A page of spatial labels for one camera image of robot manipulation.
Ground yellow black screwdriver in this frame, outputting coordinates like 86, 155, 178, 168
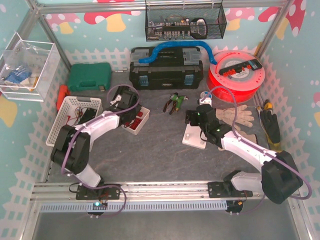
256, 99, 273, 112

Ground orange handled tool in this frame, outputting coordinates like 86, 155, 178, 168
56, 84, 70, 111

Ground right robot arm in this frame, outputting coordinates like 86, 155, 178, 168
185, 104, 303, 204

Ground clear acrylic box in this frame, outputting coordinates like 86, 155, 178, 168
0, 33, 61, 102

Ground green plastic case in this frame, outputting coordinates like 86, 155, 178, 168
67, 62, 112, 92

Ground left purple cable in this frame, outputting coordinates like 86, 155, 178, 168
61, 84, 141, 218

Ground white perforated basket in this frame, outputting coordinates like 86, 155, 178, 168
46, 96, 103, 147

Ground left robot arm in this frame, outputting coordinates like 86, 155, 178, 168
50, 84, 142, 197

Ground black rubber glove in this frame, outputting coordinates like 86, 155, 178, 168
259, 110, 281, 152

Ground purple cable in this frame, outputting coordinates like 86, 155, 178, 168
201, 86, 313, 216
61, 84, 141, 218

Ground black circuit board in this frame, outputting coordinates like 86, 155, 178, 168
78, 108, 97, 125

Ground white spring tray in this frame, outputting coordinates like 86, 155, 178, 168
122, 106, 150, 135

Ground blue white glove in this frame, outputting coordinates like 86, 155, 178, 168
4, 65, 32, 87

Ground blue corrugated hose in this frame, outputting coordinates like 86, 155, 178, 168
138, 40, 219, 66

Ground black toolbox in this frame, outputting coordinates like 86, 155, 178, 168
129, 46, 204, 90

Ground white work glove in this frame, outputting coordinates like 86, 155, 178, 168
215, 104, 255, 128
215, 124, 258, 151

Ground orange black pliers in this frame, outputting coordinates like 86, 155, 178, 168
162, 96, 177, 115

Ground red filament spool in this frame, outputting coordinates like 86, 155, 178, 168
206, 50, 266, 104

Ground solder wire spool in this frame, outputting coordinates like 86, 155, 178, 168
200, 91, 208, 98

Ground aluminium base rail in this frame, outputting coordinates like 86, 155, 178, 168
31, 181, 301, 202

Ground black wire mesh basket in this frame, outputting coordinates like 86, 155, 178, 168
145, 3, 227, 42

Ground white slotted cable duct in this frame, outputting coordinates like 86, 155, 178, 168
40, 200, 228, 213

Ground white peg board fixture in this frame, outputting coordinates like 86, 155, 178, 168
182, 123, 207, 150

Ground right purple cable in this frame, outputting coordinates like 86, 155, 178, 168
201, 86, 313, 216

